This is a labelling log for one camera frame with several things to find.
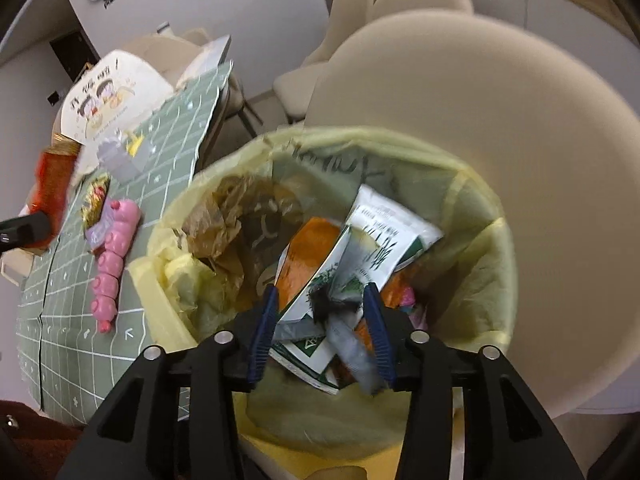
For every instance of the pink caterpillar toy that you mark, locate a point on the pink caterpillar toy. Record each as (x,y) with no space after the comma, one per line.
(117,250)

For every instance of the lilac snack packet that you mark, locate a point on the lilac snack packet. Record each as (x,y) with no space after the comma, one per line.
(100,232)

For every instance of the brown crumpled bag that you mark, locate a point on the brown crumpled bag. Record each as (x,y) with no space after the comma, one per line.
(225,220)

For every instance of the white cabinet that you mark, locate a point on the white cabinet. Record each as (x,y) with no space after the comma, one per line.
(550,5)

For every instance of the clear plastic wrapper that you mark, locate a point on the clear plastic wrapper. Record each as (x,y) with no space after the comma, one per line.
(120,157)

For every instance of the bin with yellow liner bag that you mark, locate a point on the bin with yellow liner bag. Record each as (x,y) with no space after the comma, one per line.
(475,270)

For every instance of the pink yellow packet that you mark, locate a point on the pink yellow packet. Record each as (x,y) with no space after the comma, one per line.
(406,300)

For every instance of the printed mesh food cover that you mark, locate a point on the printed mesh food cover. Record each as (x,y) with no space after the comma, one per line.
(110,95)

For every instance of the black wall switch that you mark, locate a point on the black wall switch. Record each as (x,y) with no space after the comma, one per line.
(52,98)

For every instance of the dark door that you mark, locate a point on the dark door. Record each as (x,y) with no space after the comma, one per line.
(72,52)

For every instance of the pale yellow crumpled plastic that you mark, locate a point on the pale yellow crumpled plastic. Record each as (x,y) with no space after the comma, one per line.
(195,285)

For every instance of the gold candy wrapper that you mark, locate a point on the gold candy wrapper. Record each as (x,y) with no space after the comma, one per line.
(95,200)

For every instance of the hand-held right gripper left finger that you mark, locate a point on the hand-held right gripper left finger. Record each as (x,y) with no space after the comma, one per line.
(260,340)

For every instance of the green white snack packet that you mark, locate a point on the green white snack packet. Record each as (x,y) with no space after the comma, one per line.
(387,230)

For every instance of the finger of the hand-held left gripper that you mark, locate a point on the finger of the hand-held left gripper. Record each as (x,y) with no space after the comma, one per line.
(25,230)

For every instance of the green checked tablecloth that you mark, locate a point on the green checked tablecloth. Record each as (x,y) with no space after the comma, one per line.
(165,125)

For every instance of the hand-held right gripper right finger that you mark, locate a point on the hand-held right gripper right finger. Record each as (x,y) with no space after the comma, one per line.
(382,340)

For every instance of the person's red knit sweater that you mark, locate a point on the person's red knit sweater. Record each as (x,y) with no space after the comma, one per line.
(40,450)

